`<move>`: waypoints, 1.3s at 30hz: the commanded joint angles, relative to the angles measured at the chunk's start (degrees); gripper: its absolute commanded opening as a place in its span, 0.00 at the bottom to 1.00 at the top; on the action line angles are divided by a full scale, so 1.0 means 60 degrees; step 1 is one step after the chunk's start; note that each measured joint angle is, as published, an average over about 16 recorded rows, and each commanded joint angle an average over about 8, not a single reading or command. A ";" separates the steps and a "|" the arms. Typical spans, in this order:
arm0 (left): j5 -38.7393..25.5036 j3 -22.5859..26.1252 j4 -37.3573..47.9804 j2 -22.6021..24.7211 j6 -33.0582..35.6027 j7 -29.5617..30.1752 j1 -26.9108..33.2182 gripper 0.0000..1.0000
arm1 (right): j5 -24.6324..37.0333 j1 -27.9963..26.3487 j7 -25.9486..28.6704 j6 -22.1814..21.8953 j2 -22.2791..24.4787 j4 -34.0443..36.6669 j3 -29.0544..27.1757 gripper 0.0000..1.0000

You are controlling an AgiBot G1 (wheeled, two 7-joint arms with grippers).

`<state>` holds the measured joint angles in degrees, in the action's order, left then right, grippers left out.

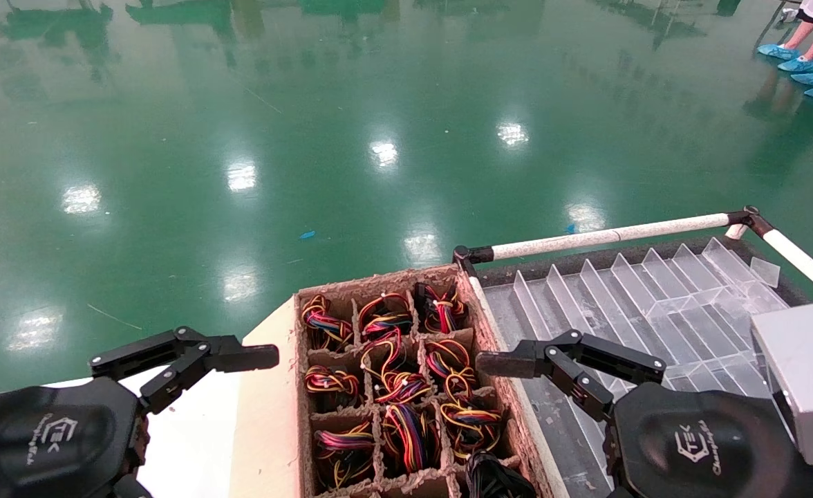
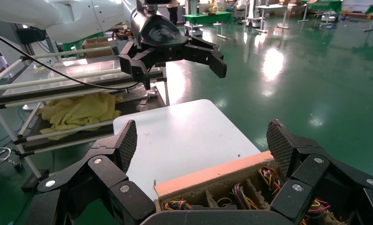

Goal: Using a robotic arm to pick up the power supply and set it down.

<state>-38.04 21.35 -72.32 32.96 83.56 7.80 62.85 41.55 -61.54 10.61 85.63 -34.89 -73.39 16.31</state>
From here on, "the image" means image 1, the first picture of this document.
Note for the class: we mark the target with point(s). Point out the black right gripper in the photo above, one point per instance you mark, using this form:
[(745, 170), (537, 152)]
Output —
[(697, 443)]

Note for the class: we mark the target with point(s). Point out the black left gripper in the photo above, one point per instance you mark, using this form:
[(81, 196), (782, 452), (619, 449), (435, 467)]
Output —
[(47, 443)]

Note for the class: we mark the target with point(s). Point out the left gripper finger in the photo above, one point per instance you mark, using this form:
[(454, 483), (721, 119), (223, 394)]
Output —
[(240, 357)]

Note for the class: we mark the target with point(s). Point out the beige wooden board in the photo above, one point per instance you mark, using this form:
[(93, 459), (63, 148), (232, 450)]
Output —
[(268, 429)]

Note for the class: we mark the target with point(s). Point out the black pipe connector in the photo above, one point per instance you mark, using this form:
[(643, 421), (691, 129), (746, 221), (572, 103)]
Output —
[(465, 256), (752, 218)]

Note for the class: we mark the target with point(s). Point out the brown pulp divider box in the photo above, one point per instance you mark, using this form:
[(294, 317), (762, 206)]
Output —
[(351, 290)]

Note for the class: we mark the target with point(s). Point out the clear acrylic divider tray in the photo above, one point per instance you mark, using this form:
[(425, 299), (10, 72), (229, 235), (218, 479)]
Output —
[(655, 304)]

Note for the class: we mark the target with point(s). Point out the loose clear acrylic plate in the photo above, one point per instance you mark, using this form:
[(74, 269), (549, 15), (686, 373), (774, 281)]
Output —
[(764, 272)]

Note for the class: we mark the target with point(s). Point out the grey metal power supply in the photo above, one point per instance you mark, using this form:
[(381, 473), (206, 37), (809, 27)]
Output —
[(807, 380)]

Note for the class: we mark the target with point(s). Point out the white cart frame pipe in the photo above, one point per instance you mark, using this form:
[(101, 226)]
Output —
[(804, 263), (621, 236)]

